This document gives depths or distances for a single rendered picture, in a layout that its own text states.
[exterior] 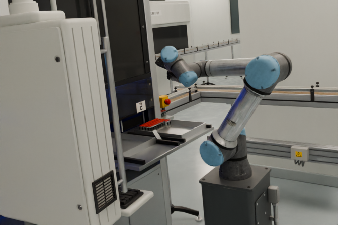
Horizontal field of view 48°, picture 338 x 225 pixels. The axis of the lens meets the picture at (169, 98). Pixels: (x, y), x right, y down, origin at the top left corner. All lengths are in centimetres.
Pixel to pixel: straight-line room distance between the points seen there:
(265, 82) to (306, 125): 214
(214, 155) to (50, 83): 72
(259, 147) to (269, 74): 171
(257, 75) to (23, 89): 81
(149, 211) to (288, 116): 161
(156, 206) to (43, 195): 126
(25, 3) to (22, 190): 67
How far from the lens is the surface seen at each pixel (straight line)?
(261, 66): 140
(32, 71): 133
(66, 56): 124
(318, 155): 293
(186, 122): 233
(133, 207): 158
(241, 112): 150
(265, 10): 348
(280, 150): 300
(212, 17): 1117
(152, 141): 203
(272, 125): 361
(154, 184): 254
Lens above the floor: 150
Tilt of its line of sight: 11 degrees down
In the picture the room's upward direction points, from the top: 5 degrees counter-clockwise
